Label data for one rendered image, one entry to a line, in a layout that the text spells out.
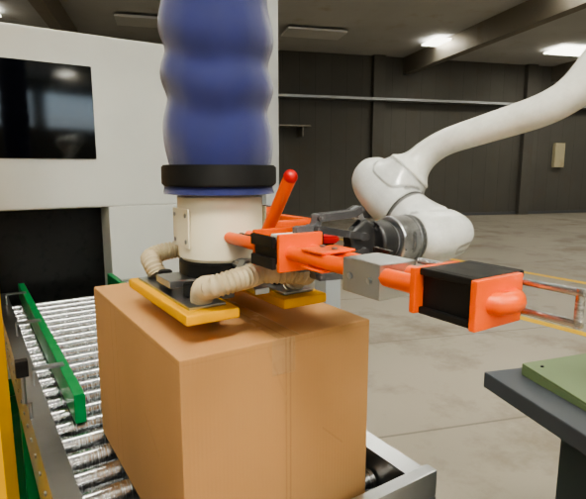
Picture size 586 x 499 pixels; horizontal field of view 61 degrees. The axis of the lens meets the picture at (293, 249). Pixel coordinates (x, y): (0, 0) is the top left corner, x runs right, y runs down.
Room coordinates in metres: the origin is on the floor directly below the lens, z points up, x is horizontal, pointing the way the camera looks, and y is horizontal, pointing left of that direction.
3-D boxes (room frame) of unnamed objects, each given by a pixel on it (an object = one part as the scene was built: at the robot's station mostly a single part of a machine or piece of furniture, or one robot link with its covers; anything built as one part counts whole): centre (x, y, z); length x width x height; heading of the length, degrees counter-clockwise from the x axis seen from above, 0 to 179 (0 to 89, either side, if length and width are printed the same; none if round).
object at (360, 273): (0.62, -0.11, 1.11); 0.07 x 0.07 x 0.04; 33
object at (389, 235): (0.87, -0.13, 1.12); 0.09 x 0.07 x 0.08; 123
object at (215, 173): (1.01, 0.14, 1.23); 0.23 x 0.23 x 0.04
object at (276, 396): (1.10, 0.18, 0.75); 0.60 x 0.40 x 0.40; 34
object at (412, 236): (0.91, -0.19, 1.12); 0.09 x 0.06 x 0.09; 33
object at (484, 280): (0.50, -0.18, 1.12); 0.08 x 0.07 x 0.05; 33
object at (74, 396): (1.92, 1.05, 0.60); 1.60 x 0.11 x 0.09; 33
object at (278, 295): (1.06, 0.07, 1.01); 0.34 x 0.10 x 0.05; 33
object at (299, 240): (0.80, 0.01, 1.12); 0.10 x 0.08 x 0.06; 123
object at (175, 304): (0.96, 0.23, 1.01); 0.34 x 0.10 x 0.05; 33
